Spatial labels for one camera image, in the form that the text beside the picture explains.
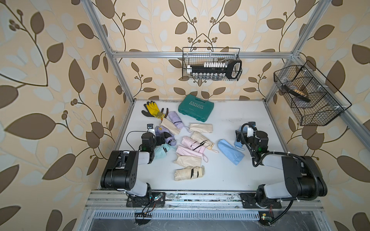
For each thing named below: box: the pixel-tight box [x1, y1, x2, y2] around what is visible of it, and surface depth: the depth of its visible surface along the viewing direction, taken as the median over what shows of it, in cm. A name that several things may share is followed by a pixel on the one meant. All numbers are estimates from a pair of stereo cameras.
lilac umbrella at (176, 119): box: [167, 111, 184, 129], surface depth 108 cm
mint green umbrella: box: [154, 143, 177, 160], surface depth 91 cm
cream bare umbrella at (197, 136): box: [191, 130, 220, 154], surface depth 96 cm
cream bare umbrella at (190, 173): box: [174, 165, 205, 181], surface depth 82 cm
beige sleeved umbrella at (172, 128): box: [160, 117, 181, 136], surface depth 104 cm
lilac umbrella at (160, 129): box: [155, 125, 177, 146], surface depth 100 cm
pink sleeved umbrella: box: [181, 136, 206, 154], surface depth 93 cm
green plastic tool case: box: [177, 94, 215, 123], surface depth 114 cm
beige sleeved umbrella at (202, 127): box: [189, 122, 213, 134], surface depth 104 cm
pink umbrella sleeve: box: [175, 144, 209, 163], surface depth 91 cm
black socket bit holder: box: [186, 59, 243, 80], surface depth 86 cm
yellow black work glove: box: [141, 100, 166, 119], surface depth 114 cm
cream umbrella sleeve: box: [173, 153, 202, 168], surface depth 88 cm
